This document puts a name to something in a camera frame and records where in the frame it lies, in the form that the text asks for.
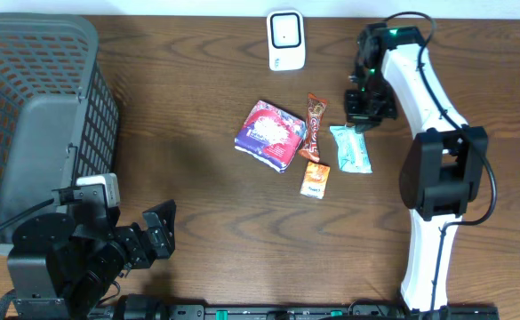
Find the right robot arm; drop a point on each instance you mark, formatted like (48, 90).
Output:
(442, 172)

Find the small orange snack pack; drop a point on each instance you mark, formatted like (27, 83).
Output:
(315, 180)

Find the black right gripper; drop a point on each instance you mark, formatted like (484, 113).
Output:
(366, 121)

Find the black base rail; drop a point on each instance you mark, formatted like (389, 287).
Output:
(364, 310)

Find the orange brown chocolate bar wrapper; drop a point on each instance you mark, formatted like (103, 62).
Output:
(316, 108)

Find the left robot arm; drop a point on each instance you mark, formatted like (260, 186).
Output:
(63, 264)

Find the red purple snack bag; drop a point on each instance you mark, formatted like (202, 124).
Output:
(271, 135)

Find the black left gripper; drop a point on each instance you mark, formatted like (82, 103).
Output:
(154, 236)

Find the teal snack packet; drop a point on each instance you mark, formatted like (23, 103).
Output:
(352, 153)

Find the grey plastic mesh basket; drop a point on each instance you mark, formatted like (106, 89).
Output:
(58, 118)

